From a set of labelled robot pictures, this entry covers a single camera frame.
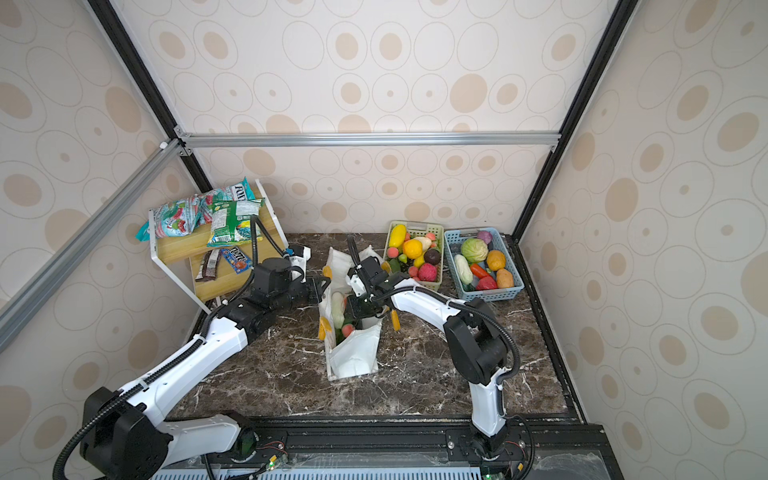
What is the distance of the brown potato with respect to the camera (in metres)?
→ 0.99

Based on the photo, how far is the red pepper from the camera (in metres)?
1.01

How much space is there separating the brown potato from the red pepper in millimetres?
15

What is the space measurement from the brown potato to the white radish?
93 mm
